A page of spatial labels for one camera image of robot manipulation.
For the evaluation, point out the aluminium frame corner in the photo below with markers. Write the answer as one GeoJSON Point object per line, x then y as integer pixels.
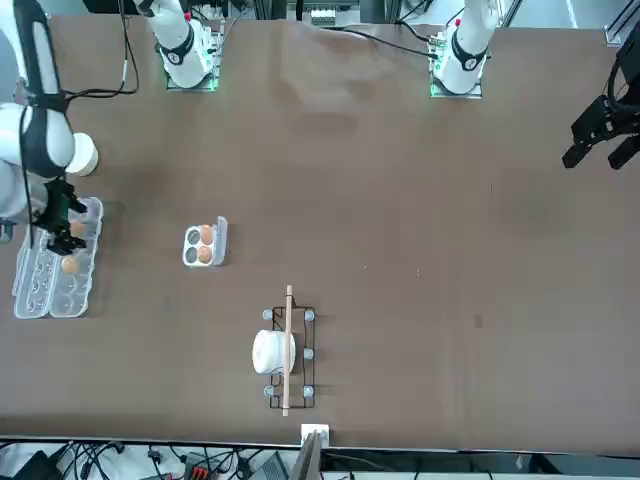
{"type": "Point", "coordinates": [617, 30]}

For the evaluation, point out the orange and black power strip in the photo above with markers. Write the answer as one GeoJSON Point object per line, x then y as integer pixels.
{"type": "Point", "coordinates": [202, 465]}

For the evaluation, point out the wooden rod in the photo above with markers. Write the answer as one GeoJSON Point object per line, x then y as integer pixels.
{"type": "Point", "coordinates": [287, 310]}

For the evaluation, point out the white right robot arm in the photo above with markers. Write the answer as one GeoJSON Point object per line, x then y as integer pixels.
{"type": "Point", "coordinates": [7, 130]}

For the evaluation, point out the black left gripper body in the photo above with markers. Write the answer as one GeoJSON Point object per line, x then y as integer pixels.
{"type": "Point", "coordinates": [629, 85]}

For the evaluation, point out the white round bowl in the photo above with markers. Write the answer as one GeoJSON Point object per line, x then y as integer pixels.
{"type": "Point", "coordinates": [85, 157]}

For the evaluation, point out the clear four-slot egg tray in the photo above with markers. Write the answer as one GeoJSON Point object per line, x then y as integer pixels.
{"type": "Point", "coordinates": [192, 245]}

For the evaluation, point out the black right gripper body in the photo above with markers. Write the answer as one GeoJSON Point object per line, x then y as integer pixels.
{"type": "Point", "coordinates": [52, 210]}

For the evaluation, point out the small white socket box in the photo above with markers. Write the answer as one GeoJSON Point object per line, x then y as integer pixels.
{"type": "Point", "coordinates": [315, 431]}

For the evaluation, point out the brown egg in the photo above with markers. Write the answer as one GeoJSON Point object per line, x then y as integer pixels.
{"type": "Point", "coordinates": [70, 265]}
{"type": "Point", "coordinates": [204, 253]}
{"type": "Point", "coordinates": [206, 232]}
{"type": "Point", "coordinates": [78, 229]}

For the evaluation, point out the aluminium camera post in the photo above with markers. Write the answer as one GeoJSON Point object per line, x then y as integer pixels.
{"type": "Point", "coordinates": [306, 460]}

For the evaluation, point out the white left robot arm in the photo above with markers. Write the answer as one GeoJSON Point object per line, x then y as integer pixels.
{"type": "Point", "coordinates": [470, 40]}

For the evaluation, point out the grey box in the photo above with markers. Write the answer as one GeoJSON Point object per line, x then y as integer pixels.
{"type": "Point", "coordinates": [270, 467]}

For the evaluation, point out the transparent twelve-slot egg tray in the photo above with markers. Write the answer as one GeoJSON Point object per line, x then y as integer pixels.
{"type": "Point", "coordinates": [75, 300]}

